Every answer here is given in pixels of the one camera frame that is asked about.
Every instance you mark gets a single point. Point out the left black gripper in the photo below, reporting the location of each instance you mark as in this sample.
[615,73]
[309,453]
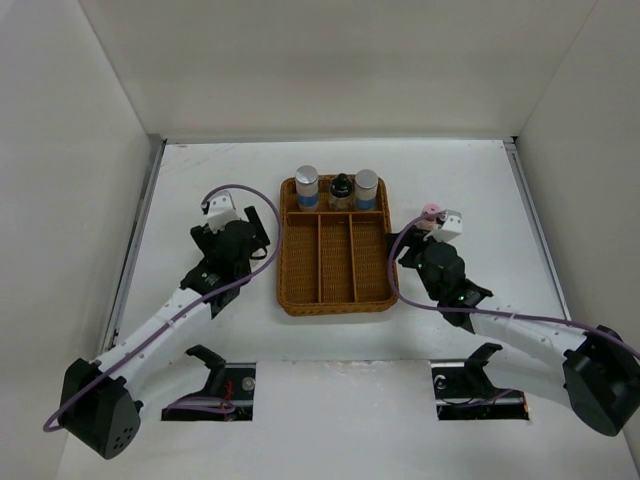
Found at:
[207,239]

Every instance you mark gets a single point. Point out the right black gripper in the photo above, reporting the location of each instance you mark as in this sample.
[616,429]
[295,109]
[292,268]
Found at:
[413,238]

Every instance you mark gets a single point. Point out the pink-cap spice bottle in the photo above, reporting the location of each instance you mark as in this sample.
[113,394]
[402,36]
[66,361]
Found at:
[429,218]

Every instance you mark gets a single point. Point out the blue-label jar silver lid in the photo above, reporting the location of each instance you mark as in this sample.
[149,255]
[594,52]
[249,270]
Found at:
[307,188]
[365,188]

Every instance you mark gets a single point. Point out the black pointed-cap spice bottle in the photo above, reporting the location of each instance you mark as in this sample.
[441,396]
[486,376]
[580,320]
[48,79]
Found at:
[340,193]

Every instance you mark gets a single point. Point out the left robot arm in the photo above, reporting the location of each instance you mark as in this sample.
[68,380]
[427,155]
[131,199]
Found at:
[163,367]

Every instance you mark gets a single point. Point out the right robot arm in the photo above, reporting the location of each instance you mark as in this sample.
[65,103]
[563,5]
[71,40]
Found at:
[589,370]

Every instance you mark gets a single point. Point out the brown wicker divided tray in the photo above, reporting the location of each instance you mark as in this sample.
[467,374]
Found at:
[333,262]

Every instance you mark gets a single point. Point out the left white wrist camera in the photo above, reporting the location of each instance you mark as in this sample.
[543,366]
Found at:
[219,211]

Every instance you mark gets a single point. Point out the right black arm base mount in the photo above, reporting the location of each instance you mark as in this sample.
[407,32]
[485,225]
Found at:
[463,391]

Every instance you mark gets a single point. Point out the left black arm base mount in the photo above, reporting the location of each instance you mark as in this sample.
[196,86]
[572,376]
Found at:
[223,392]

